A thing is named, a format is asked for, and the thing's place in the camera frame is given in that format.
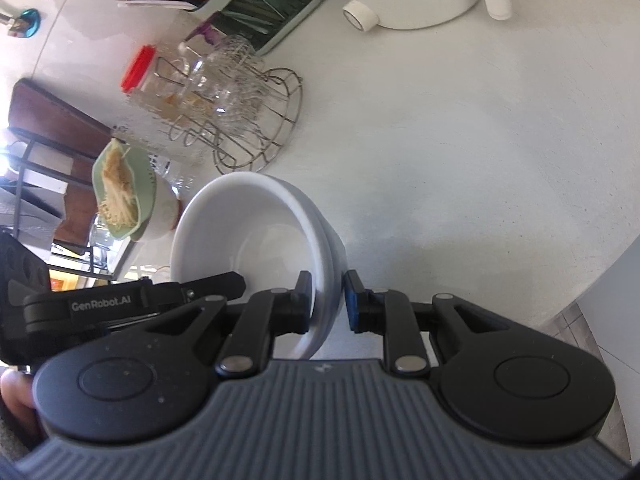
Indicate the green plastic colander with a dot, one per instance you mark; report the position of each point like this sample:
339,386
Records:
150,195

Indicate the deep white bowl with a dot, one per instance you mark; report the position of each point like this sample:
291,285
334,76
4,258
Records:
165,210

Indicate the black dish rack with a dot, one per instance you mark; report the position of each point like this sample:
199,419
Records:
25,160

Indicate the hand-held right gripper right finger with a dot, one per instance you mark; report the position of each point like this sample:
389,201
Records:
351,305

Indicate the red lid plastic jar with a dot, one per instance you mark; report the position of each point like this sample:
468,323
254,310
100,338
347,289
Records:
140,67

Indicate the person's left hand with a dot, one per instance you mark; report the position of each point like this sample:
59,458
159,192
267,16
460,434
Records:
17,392

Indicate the purple plastic utensil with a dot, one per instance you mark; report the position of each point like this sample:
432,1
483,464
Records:
205,30

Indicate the white ceramic bowl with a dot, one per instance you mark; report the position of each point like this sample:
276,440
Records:
250,250

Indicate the teal pipe flange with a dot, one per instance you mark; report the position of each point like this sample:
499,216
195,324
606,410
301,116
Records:
27,22

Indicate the brown wooden cutting board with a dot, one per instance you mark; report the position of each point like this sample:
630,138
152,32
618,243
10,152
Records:
55,115

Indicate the tall patterned drinking glass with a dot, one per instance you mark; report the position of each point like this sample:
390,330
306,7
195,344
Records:
160,145

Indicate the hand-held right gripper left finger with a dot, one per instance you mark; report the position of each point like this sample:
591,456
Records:
303,300

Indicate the green white chopstick holder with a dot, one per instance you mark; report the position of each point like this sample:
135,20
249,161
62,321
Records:
280,5

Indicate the clear glass cup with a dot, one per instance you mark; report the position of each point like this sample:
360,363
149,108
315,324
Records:
192,60
197,104
242,106
235,57

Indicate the pale yellow noodles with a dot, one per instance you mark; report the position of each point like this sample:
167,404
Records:
117,185

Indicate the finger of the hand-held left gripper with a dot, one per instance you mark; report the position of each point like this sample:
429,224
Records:
220,284

